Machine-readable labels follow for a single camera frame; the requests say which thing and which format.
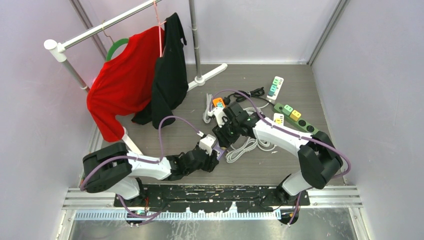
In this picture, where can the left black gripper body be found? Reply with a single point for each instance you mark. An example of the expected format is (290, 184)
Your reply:
(207, 164)

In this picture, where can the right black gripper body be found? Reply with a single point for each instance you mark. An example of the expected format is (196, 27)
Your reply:
(228, 134)

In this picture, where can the orange power strip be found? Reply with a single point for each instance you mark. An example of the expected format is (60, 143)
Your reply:
(218, 102)

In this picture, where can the purple power strip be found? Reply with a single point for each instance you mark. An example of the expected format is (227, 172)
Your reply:
(220, 151)

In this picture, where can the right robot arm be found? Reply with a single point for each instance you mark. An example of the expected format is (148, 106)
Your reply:
(318, 160)

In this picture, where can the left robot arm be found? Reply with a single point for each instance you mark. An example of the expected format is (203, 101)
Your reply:
(115, 169)

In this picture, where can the white power strip near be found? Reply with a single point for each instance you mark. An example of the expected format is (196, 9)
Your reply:
(278, 115)

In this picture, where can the white power strip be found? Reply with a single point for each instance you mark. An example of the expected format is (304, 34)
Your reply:
(278, 81)
(278, 115)

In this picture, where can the teal adapters on far strip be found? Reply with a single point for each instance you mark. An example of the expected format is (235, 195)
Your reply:
(272, 91)

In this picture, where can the yellow adapter on green strip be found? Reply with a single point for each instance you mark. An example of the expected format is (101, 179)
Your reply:
(295, 115)

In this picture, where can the white power strip far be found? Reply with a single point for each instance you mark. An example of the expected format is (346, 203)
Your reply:
(278, 81)

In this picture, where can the green power strip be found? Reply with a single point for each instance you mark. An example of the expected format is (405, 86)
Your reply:
(301, 125)

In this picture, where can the black garment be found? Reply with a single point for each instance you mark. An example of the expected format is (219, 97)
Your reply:
(170, 84)

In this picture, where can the red t-shirt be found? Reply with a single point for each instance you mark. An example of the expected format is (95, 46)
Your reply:
(124, 84)

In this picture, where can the pink clothes hanger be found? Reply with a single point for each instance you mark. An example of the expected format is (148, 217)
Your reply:
(159, 25)

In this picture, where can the green clothes hanger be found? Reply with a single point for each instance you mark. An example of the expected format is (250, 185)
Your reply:
(115, 46)

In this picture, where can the metal clothes rack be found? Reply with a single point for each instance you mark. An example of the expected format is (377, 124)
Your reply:
(57, 49)

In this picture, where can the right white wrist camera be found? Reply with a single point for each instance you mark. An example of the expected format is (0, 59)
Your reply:
(219, 115)

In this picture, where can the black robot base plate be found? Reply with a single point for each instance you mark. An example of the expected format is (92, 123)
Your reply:
(209, 198)

